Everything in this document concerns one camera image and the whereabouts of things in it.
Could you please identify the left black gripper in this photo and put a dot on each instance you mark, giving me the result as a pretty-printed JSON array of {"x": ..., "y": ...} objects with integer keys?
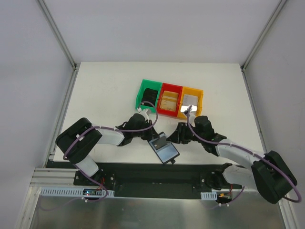
[{"x": 149, "y": 133}]

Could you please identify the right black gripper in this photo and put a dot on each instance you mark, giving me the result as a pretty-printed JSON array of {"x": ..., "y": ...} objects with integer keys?
[{"x": 182, "y": 134}]

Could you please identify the black credit card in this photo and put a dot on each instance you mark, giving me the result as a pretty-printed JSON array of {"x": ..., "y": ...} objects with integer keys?
[{"x": 160, "y": 142}]

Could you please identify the black leather card holder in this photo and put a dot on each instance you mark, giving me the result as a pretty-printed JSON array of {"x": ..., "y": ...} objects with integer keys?
[{"x": 167, "y": 154}]

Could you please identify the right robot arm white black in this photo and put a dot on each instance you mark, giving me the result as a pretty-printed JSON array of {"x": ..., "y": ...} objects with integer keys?
[{"x": 265, "y": 172}]

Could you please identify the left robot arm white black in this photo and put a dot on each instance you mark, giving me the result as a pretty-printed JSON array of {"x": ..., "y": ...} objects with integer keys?
[{"x": 78, "y": 140}]

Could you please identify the gold cards in red bin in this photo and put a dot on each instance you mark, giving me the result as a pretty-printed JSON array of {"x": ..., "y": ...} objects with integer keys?
[{"x": 169, "y": 101}]

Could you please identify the black cards in green bin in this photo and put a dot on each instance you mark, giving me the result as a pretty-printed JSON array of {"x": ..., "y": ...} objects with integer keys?
[{"x": 149, "y": 97}]

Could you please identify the white cards in yellow bin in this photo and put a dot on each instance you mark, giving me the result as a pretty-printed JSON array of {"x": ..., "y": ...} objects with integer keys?
[{"x": 187, "y": 101}]

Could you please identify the green plastic bin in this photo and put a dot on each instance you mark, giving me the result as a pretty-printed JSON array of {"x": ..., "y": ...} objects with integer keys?
[{"x": 148, "y": 84}]

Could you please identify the red plastic bin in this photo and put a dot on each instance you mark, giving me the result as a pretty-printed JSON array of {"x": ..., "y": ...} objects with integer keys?
[{"x": 173, "y": 88}]

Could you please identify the yellow plastic bin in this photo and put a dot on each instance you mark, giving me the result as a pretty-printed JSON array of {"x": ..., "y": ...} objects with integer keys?
[{"x": 192, "y": 91}]

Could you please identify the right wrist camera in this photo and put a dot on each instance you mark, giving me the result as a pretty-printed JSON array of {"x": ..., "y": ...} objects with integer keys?
[{"x": 189, "y": 112}]

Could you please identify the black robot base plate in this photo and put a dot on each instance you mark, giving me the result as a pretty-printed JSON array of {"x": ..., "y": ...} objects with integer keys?
[{"x": 171, "y": 181}]

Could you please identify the right white cable duct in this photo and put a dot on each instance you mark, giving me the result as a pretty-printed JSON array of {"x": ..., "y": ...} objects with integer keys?
[{"x": 209, "y": 196}]

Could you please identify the white cable duct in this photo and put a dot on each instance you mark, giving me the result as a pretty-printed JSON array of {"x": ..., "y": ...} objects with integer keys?
[
  {"x": 209, "y": 196},
  {"x": 75, "y": 192}
]

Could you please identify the right aluminium table rail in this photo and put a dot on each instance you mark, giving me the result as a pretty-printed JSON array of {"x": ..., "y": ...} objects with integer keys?
[{"x": 251, "y": 99}]

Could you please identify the aluminium table rail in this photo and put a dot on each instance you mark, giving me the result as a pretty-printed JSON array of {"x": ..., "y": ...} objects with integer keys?
[
  {"x": 251, "y": 99},
  {"x": 61, "y": 115}
]

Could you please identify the left aluminium table rail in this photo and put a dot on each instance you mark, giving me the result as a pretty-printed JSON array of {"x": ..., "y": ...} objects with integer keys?
[{"x": 61, "y": 115}]

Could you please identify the left white cable duct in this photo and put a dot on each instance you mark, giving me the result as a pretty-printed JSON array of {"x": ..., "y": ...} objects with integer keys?
[{"x": 75, "y": 192}]

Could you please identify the right aluminium frame post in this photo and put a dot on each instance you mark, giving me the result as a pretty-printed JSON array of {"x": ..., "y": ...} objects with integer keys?
[{"x": 263, "y": 34}]

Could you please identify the aluminium frame post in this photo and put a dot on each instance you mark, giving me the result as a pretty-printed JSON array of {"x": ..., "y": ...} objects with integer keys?
[
  {"x": 56, "y": 32},
  {"x": 263, "y": 34}
]

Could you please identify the left aluminium frame post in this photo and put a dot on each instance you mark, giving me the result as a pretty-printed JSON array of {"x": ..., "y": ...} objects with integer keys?
[{"x": 56, "y": 32}]

